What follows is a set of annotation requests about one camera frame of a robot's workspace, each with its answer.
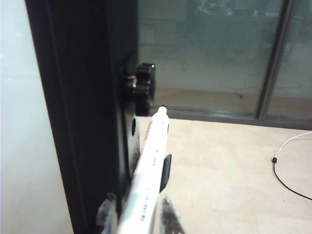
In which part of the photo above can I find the black star clamping knob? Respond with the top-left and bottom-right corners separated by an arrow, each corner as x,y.
123,62 -> 156,117

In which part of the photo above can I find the white whiteboard marker pen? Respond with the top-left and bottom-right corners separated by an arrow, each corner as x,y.
116,105 -> 171,234

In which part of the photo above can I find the thin black cable with connector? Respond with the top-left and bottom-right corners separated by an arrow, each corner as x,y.
271,157 -> 312,198

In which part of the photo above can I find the translucent right gripper right finger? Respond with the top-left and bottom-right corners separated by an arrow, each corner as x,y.
158,197 -> 186,234

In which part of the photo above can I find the dark glass partition frame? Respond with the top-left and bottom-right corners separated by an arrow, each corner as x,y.
136,0 -> 312,128

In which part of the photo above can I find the translucent right gripper left finger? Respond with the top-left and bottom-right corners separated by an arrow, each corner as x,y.
97,192 -> 117,234

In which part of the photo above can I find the black pen holder clip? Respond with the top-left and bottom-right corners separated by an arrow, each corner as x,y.
159,154 -> 173,192

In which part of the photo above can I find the white whiteboard with black frame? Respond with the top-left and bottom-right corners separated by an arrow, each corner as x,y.
0,0 -> 141,234

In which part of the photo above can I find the thin white cable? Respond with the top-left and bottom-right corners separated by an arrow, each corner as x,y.
273,131 -> 312,159

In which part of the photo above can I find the glossy bracket plate with hole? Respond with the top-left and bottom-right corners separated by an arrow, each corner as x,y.
123,114 -> 141,176

